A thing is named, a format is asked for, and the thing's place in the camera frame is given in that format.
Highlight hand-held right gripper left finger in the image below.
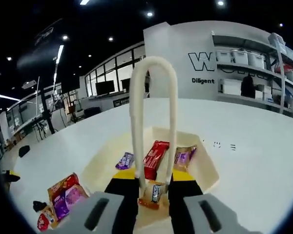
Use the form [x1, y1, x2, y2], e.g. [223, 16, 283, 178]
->
[68, 170, 140, 234]

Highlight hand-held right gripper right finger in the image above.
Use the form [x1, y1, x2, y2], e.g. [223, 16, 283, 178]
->
[167, 169, 240, 234]

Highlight small orange snack packet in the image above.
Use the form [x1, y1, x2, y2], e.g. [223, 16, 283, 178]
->
[138, 179, 168, 211]

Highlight black candy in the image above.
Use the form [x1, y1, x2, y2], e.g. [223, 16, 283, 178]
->
[33, 200, 49, 212]

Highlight cream container tray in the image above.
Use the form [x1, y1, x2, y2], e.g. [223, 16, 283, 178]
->
[81, 126, 221, 231]

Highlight small purple snack packet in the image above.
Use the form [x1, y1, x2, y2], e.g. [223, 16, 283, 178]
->
[115, 152, 135, 171]

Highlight large purple snack packet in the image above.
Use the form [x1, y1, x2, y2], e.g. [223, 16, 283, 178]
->
[50, 184, 90, 222]

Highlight brown purple snack packet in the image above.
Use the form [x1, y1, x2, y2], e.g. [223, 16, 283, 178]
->
[173, 144, 198, 173]

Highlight red round snack packet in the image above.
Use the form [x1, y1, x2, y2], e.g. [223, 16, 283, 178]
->
[37, 205, 56, 232]

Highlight red food snack bar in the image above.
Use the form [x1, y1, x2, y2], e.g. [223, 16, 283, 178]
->
[143, 140, 171, 180]

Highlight cream food tongs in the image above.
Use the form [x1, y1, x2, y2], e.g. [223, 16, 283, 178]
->
[128, 56, 178, 197]

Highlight small black pouch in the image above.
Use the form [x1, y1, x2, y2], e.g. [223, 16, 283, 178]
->
[18, 145, 31, 158]

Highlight black tripod stand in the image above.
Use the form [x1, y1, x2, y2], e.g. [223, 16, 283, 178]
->
[40, 78, 56, 135]

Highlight grey office counter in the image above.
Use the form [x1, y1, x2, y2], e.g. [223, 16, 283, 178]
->
[79, 92, 147, 120]

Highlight black monitor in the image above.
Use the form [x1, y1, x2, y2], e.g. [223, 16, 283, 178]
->
[121, 78, 132, 93]
[95, 80, 115, 96]

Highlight hanging bag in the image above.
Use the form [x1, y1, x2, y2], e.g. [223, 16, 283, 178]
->
[143, 69, 154, 98]

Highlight large white carton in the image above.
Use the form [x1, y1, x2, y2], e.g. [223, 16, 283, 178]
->
[221, 79, 242, 96]

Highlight dark hanging banner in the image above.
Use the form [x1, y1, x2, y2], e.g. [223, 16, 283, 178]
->
[34, 18, 63, 48]

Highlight grey metal shelving rack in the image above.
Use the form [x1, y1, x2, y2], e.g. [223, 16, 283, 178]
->
[211, 30, 293, 120]

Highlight row of white storage boxes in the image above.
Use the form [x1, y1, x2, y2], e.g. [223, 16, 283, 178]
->
[216, 33, 293, 88]

